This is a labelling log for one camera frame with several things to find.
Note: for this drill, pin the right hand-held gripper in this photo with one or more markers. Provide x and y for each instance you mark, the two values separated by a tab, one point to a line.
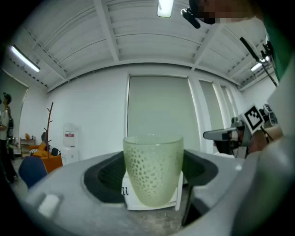
253	119

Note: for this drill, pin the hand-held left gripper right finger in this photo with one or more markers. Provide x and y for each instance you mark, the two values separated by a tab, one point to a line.
242	196

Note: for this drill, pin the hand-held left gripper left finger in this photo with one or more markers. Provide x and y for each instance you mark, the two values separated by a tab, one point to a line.
69	202

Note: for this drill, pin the person's right forearm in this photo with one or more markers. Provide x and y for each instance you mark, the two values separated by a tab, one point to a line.
259	140

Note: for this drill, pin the narrow window blind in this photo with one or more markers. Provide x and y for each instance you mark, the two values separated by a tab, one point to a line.
228	101
210	108

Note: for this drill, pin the orange sofa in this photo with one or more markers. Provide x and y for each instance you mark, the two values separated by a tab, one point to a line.
53	162

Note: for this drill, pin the blue chair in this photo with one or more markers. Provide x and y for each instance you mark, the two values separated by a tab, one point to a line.
32	170

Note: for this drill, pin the striped cushion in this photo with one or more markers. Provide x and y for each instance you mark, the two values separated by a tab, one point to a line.
54	151

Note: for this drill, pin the white water dispenser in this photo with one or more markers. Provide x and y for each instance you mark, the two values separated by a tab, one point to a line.
69	143

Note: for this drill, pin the wide window blind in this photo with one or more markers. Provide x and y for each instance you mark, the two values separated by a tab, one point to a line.
161	108

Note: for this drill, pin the small wooden shelf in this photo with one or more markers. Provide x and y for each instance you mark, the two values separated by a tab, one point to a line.
27	144

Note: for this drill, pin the wooden coat rack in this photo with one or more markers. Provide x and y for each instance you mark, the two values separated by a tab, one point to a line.
48	129

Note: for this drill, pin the ceiling light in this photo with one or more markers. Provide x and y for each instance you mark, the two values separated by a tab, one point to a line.
25	58
258	66
165	8

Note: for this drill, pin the green shirt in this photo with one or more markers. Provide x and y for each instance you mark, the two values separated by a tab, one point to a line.
280	48

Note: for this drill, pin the person's head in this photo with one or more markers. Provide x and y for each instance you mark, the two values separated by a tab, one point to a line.
225	10

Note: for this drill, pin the black head-mounted camera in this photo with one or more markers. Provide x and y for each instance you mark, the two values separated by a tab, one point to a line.
192	18

